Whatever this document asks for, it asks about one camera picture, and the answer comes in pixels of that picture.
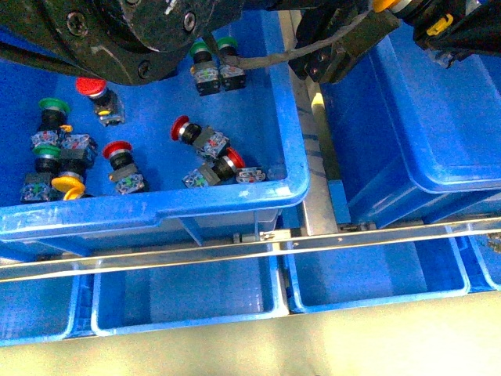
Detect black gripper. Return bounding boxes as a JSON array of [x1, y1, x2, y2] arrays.
[[289, 1, 401, 84]]

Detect yellow mushroom push button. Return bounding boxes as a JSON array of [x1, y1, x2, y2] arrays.
[[369, 0, 456, 38]]

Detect left blue bin with buttons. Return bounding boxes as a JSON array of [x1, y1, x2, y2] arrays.
[[0, 9, 312, 259]]

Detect green button top middle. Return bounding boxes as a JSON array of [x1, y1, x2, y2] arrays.
[[189, 41, 220, 96]]

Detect empty middle blue bin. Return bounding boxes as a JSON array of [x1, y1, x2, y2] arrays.
[[321, 25, 500, 228]]

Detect red button lying centre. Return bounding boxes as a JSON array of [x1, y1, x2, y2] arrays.
[[170, 115, 230, 161]]

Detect loose contact block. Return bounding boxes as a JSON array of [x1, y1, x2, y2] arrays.
[[235, 167, 266, 184]]

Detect red button lower right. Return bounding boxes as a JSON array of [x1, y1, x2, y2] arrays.
[[182, 147, 246, 188]]

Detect red button upright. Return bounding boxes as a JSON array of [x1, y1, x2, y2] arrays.
[[75, 77, 125, 127]]

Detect red button lower middle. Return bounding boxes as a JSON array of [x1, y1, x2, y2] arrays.
[[102, 140, 149, 195]]

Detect lower blue bin right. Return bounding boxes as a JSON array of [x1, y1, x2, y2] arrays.
[[284, 238, 470, 313]]

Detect green button left upper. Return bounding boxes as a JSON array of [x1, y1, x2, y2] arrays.
[[31, 97, 70, 150]]

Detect green button left lower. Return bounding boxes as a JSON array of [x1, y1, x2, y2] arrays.
[[20, 145, 60, 204]]

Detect lower blue bin middle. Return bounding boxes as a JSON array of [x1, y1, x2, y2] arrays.
[[91, 256, 288, 337]]

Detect lower blue bin left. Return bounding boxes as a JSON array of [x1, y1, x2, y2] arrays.
[[1, 275, 94, 346]]

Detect grey cable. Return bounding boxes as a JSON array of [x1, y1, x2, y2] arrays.
[[203, 7, 373, 71]]

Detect metal rack frame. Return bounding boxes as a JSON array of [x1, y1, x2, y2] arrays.
[[0, 9, 501, 285]]

